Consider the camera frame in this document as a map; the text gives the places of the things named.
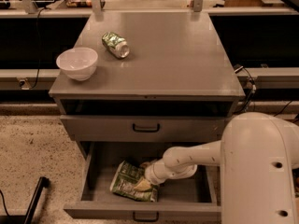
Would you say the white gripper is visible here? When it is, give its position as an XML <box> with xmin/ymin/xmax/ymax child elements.
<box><xmin>134</xmin><ymin>160</ymin><xmax>166</xmax><ymax>191</ymax></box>

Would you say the green jalapeno chip bag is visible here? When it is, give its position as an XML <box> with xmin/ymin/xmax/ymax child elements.
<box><xmin>109</xmin><ymin>161</ymin><xmax>159</xmax><ymax>202</ymax></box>

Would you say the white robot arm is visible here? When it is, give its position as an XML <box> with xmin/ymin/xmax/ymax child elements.
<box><xmin>145</xmin><ymin>112</ymin><xmax>299</xmax><ymax>224</ymax></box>

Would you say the open grey lower drawer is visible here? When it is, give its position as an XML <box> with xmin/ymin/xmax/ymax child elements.
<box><xmin>64</xmin><ymin>142</ymin><xmax>221</xmax><ymax>223</ymax></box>

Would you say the grey metal drawer cabinet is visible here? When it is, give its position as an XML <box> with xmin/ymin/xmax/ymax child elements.
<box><xmin>49</xmin><ymin>10</ymin><xmax>246</xmax><ymax>161</ymax></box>

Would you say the black metal floor stand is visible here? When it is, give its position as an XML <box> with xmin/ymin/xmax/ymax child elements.
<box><xmin>0</xmin><ymin>176</ymin><xmax>50</xmax><ymax>224</ymax></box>

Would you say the white bowl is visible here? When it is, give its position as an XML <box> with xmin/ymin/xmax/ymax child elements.
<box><xmin>56</xmin><ymin>48</ymin><xmax>98</xmax><ymax>81</ymax></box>

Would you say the green soda can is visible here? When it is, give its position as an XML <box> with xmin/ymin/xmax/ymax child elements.
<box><xmin>102</xmin><ymin>32</ymin><xmax>130</xmax><ymax>59</ymax></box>

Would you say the black cables right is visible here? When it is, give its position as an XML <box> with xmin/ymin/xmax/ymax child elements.
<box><xmin>233</xmin><ymin>64</ymin><xmax>260</xmax><ymax>114</ymax></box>

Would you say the black power cable left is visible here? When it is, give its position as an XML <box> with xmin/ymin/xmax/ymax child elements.
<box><xmin>30</xmin><ymin>7</ymin><xmax>48</xmax><ymax>91</ymax></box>

